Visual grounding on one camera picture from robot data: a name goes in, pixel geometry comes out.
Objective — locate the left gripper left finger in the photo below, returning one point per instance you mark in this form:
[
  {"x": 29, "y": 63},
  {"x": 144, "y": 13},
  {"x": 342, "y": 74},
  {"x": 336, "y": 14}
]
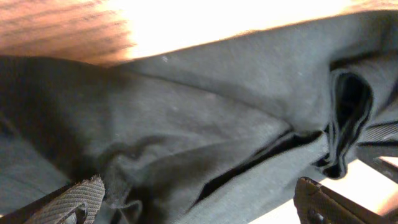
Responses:
[{"x": 79, "y": 203}]

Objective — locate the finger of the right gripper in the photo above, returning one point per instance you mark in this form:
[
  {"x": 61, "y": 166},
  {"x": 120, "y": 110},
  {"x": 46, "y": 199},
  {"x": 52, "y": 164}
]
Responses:
[{"x": 380, "y": 140}]

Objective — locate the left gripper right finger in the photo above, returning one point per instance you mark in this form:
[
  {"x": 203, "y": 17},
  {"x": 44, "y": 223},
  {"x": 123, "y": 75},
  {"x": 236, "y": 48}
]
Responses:
[{"x": 317, "y": 204}]

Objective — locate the black t-shirt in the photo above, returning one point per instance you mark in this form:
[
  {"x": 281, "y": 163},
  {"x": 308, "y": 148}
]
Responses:
[{"x": 212, "y": 134}]

